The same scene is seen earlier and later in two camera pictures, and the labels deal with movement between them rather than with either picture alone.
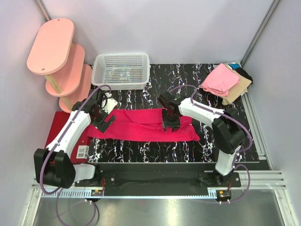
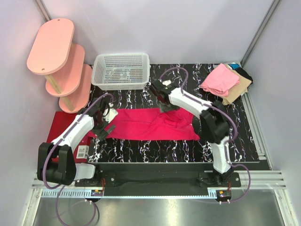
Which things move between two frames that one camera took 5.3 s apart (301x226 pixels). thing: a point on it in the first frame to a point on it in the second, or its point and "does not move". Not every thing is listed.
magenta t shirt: x=144 y=125 does not move
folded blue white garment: x=233 y=65 does not move
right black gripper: x=166 y=123 to x=164 y=109
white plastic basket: x=121 y=71 does not move
